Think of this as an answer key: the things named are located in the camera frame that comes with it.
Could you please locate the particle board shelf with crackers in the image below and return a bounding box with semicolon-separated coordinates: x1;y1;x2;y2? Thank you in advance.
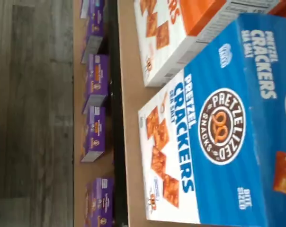
116;0;153;227

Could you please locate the purple Annie's snack box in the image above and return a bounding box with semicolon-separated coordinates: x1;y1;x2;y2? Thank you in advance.
85;177;115;227
80;0;106;18
80;106;106;164
82;54;110;114
81;14;105;64

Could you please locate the particle board shelf with purple boxes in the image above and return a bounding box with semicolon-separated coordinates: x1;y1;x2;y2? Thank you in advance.
71;0;115;227

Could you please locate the blue pretzel crackers box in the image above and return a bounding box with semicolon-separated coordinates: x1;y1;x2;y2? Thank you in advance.
137;13;286;227

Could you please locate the orange pretzel crackers box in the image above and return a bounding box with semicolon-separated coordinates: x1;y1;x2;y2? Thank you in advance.
267;0;286;18
133;0;276;88

